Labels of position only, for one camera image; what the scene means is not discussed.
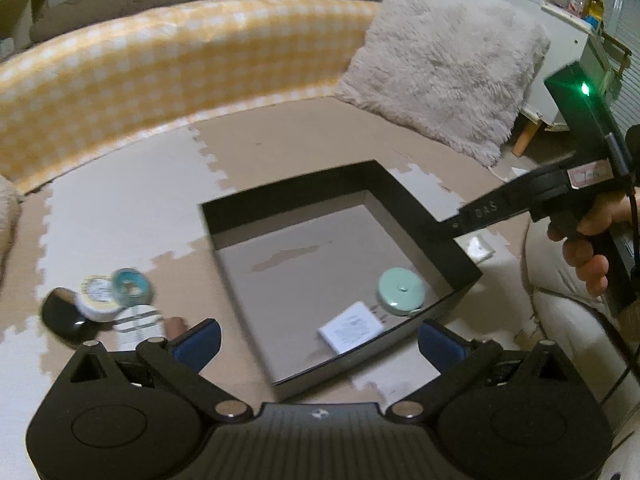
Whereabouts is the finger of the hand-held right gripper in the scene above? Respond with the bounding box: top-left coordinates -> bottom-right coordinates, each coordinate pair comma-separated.
425,162 -> 568,247

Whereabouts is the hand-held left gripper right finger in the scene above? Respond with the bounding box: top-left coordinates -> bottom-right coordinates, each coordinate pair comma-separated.
386,319 -> 571,421

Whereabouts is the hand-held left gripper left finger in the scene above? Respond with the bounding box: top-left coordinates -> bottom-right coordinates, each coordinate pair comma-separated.
67,317 -> 253,421

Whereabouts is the white striped packet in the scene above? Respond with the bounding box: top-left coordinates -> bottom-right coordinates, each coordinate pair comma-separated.
112,305 -> 168,353

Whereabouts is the black shallow box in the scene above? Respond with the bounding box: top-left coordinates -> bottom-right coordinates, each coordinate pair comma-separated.
199,160 -> 483,402

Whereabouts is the teal tape roll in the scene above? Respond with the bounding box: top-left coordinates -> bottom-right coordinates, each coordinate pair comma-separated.
110,268 -> 156,311

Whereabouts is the white round tin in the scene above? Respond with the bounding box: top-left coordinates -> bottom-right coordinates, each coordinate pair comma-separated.
76,275 -> 126,323

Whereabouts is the black glasses case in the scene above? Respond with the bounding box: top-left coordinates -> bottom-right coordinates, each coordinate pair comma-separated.
40,287 -> 103,347

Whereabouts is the person's right hand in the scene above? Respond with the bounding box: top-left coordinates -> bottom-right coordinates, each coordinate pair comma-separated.
547,191 -> 640,301

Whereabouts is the small white packet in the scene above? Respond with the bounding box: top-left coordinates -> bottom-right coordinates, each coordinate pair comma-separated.
462,235 -> 496,263

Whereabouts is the wooden rack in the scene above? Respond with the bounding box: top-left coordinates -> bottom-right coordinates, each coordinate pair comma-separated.
600,32 -> 638,103

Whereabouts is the white cabinet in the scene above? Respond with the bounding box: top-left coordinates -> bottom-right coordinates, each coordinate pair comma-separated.
452,0 -> 631,156

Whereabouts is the foam puzzle floor mat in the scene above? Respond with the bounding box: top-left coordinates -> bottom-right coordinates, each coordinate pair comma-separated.
0,95 -> 556,480

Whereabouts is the yellow liquid bottle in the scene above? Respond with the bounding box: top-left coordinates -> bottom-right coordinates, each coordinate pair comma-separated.
582,0 -> 606,31

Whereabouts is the fluffy beige pillow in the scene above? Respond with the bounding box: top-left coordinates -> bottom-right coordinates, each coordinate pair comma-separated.
334,0 -> 551,168

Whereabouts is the fluffy cream cushion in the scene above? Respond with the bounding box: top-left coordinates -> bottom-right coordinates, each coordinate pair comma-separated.
0,175 -> 23,271

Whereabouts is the yellow checkered bolster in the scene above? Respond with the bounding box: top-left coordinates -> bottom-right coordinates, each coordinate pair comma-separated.
0,0 -> 383,196

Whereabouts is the wooden shelf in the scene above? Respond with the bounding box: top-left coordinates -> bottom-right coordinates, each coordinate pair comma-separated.
0,0 -> 48,53

